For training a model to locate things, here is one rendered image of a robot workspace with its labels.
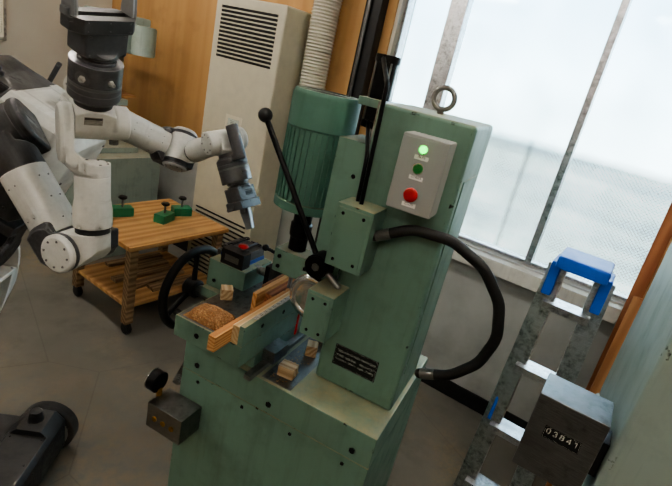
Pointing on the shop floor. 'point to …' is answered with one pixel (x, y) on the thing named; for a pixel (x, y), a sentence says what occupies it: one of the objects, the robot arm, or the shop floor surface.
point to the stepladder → (492, 421)
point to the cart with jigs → (144, 227)
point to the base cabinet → (265, 447)
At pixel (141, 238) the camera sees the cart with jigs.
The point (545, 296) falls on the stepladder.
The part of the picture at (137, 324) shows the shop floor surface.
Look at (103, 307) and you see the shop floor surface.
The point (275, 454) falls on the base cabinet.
